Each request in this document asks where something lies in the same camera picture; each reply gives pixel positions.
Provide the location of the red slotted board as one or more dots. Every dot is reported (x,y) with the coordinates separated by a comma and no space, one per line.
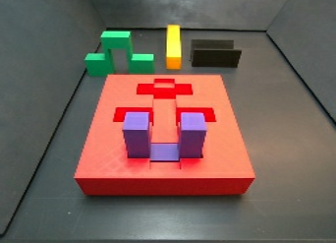
(107,173)

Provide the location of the purple U-shaped block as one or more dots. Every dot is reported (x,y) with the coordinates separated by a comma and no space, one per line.
(190,144)

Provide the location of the yellow bar block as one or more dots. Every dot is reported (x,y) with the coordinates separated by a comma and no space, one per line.
(174,48)

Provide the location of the green stepped block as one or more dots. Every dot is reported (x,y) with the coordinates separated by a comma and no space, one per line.
(100,63)

